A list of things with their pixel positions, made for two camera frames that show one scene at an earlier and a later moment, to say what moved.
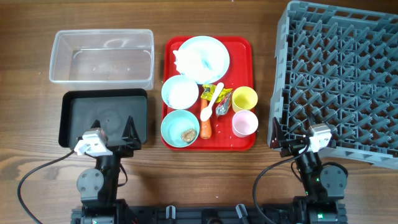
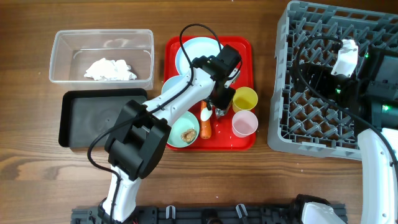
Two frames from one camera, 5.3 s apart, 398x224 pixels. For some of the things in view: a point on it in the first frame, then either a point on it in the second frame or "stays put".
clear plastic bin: (103, 59) stays put
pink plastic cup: (244, 122) stays put
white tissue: (194, 63) → (110, 70)
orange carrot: (205, 126) stays put
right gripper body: (293, 147) → (339, 87)
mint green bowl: (180, 128) stays put
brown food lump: (188, 135) stays put
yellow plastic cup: (244, 98) stays put
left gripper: (116, 148) → (221, 101)
